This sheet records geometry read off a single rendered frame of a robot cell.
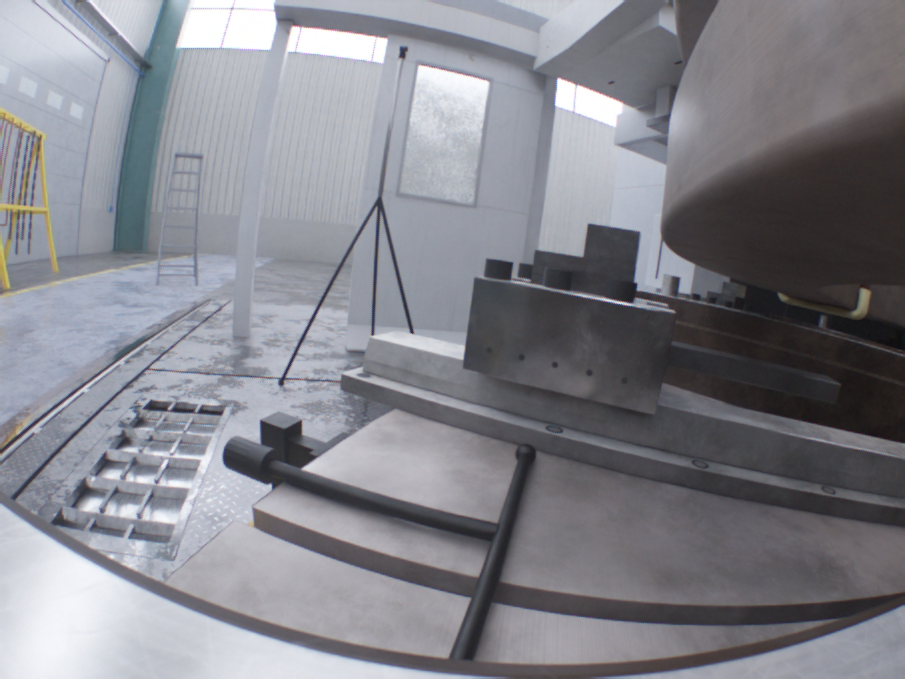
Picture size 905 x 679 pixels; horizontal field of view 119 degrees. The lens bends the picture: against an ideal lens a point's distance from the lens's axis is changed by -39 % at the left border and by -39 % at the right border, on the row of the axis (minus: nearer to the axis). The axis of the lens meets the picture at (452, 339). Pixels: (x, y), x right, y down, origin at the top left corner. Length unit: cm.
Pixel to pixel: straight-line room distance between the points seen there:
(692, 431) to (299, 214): 1284
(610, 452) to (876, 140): 82
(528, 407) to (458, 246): 219
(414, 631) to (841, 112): 62
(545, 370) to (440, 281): 223
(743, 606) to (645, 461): 42
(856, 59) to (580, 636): 61
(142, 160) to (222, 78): 343
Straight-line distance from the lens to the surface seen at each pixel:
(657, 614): 68
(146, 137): 1450
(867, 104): 33
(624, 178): 540
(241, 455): 80
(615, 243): 102
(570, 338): 91
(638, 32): 285
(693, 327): 193
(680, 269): 394
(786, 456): 111
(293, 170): 1349
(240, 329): 314
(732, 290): 297
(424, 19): 328
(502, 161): 328
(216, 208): 1372
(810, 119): 38
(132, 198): 1435
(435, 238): 307
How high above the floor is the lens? 72
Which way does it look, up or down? 11 degrees down
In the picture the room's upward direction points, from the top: 8 degrees clockwise
